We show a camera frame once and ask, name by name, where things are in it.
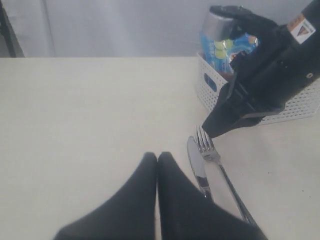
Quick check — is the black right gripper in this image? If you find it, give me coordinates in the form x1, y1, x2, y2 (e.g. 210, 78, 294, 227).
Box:
202, 43, 300, 138

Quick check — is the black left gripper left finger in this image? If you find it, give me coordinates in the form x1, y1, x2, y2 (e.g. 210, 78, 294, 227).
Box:
55, 152, 157, 240

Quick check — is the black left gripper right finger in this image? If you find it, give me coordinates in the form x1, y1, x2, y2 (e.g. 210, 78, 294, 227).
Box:
157, 152, 265, 240

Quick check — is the silver fork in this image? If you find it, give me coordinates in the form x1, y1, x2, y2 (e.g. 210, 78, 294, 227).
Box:
195, 126, 258, 227

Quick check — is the silver table knife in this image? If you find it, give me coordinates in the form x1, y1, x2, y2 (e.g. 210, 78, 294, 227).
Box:
187, 136, 214, 202

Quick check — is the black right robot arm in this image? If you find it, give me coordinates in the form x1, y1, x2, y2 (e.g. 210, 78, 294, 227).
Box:
202, 0, 320, 138

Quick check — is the white perforated plastic basket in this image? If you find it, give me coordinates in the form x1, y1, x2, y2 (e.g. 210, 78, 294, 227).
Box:
195, 51, 320, 125

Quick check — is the blue chips bag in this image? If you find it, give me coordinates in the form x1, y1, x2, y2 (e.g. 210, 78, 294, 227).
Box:
200, 32, 260, 75

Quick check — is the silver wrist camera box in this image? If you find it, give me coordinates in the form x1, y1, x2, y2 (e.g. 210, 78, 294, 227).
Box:
201, 5, 278, 42

